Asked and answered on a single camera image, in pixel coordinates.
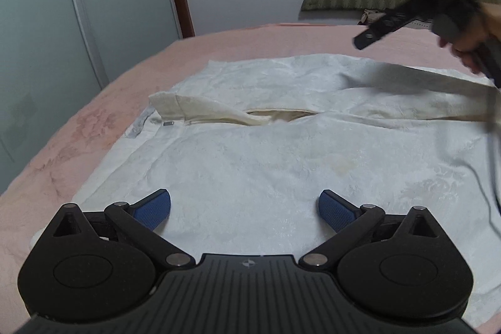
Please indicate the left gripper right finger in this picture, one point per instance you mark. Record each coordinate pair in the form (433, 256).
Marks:
(353, 226)

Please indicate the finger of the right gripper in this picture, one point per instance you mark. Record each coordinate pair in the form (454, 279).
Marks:
(383, 26)

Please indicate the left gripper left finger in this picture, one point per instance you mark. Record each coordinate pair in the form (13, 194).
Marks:
(137, 222)

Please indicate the right hand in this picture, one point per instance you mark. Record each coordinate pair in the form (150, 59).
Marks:
(480, 29)

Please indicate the pink bed sheet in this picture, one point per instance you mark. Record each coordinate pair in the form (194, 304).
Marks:
(64, 164)

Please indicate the frosted glass wardrobe doors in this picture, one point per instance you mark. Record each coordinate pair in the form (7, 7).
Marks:
(57, 55)

